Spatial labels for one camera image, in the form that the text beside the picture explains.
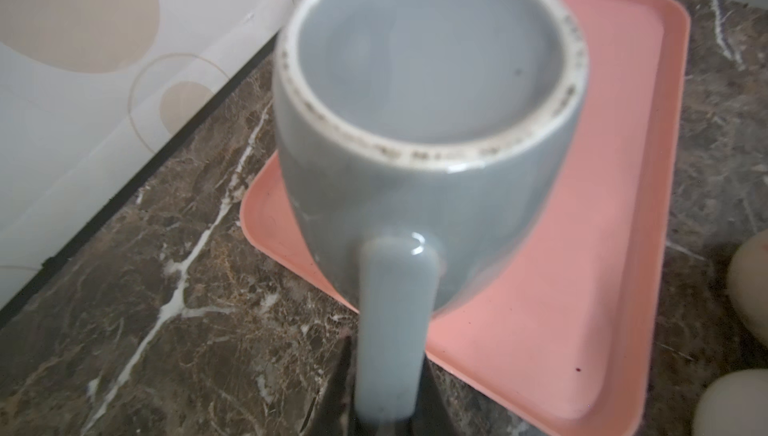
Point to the small grey mug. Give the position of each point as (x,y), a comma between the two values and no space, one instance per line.
(419,141)

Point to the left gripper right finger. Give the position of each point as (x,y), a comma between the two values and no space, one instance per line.
(431,417)

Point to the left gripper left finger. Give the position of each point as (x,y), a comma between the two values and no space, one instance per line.
(335,414)

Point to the peach cream speckled mug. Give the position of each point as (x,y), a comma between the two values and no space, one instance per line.
(747,285)

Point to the pink plastic tray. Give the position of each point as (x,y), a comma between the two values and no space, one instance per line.
(562,336)

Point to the white ceramic mug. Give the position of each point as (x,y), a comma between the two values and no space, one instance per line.
(734,404)

